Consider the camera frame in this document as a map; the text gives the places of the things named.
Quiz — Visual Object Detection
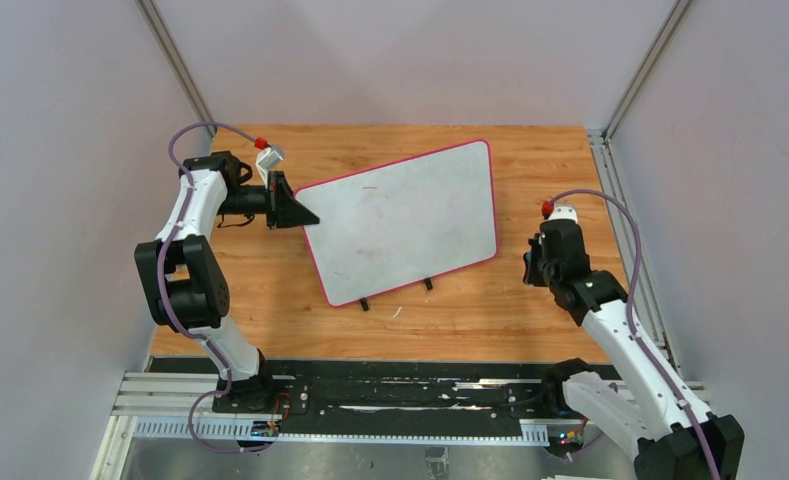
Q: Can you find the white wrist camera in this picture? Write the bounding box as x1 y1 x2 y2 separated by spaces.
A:
547 203 579 223
255 145 284 190

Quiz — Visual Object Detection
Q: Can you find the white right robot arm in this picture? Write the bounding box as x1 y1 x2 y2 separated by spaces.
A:
524 218 745 479

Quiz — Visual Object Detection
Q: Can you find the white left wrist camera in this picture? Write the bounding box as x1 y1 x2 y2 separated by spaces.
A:
255 145 284 190

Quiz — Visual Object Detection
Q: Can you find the aluminium frame rail right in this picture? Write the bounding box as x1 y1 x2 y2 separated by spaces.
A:
586 129 682 374

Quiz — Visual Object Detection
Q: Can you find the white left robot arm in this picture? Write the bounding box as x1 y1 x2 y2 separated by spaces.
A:
134 144 320 413

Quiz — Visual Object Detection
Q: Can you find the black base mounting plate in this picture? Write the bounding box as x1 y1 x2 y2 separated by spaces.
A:
149 357 584 440

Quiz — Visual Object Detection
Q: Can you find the aluminium frame post right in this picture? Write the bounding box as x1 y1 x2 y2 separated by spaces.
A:
602 0 694 143

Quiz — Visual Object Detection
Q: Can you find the aluminium frame post left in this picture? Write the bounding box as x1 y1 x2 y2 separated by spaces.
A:
134 0 214 122

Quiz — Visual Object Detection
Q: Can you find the pink-framed whiteboard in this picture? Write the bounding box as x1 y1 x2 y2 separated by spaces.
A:
295 139 499 307

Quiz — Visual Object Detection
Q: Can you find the aluminium frame post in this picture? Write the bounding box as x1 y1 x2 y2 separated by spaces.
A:
134 0 214 122
602 0 694 143

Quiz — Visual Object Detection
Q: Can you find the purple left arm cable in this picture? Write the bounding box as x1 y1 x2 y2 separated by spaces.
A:
157 121 276 456

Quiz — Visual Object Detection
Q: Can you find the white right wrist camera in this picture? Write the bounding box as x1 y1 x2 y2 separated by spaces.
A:
547 203 579 223

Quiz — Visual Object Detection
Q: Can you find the white slotted cable duct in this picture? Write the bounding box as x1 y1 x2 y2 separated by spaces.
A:
132 417 551 447

